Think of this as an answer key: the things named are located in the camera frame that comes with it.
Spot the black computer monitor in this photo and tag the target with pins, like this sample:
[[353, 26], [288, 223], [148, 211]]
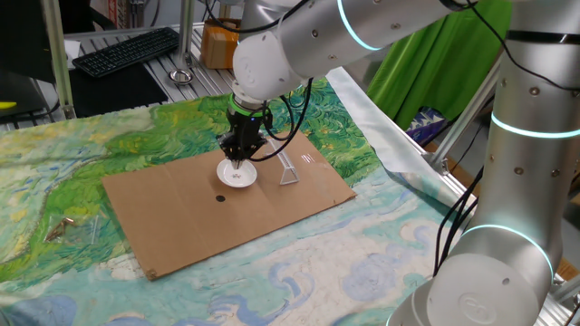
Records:
[[22, 41]]

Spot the brown cardboard box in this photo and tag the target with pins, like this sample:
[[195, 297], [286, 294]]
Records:
[[217, 50]]

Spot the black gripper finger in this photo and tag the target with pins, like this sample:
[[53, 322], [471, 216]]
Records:
[[249, 149], [230, 147]]

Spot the aluminium frame strut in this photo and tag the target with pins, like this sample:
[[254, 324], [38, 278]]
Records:
[[457, 127]]

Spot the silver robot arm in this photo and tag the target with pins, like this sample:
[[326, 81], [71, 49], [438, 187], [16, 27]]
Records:
[[521, 181]]

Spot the bright green cloth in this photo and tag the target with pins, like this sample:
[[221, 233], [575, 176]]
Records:
[[421, 77]]

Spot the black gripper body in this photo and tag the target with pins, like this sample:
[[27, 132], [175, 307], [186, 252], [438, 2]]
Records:
[[247, 129]]

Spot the blue patterned bag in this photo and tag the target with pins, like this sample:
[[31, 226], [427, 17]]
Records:
[[423, 124]]

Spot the white paper sheet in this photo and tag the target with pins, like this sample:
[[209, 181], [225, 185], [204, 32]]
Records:
[[71, 52]]

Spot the aluminium frame post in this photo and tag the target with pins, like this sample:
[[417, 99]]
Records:
[[186, 31], [56, 59]]

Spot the black mouse pad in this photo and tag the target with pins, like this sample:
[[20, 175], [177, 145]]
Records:
[[118, 93]]

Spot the brown cardboard sheet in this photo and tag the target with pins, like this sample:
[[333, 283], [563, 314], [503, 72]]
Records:
[[181, 226]]

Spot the white plate with floral print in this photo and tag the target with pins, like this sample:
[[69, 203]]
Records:
[[244, 179]]

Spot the black computer keyboard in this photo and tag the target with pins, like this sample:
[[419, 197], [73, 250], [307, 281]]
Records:
[[127, 50]]

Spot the painted landscape tablecloth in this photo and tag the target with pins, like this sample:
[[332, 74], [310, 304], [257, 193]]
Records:
[[317, 271]]

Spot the small yellow object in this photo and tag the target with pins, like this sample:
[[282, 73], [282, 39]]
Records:
[[6, 105]]

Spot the small round metal dish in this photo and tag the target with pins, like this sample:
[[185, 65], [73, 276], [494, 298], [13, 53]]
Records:
[[181, 77]]

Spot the clear plastic triangular stand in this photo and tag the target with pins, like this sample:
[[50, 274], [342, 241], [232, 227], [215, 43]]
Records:
[[290, 182]]

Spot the plastic bag of brass screws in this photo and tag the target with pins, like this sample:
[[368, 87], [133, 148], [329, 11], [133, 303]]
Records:
[[59, 228]]

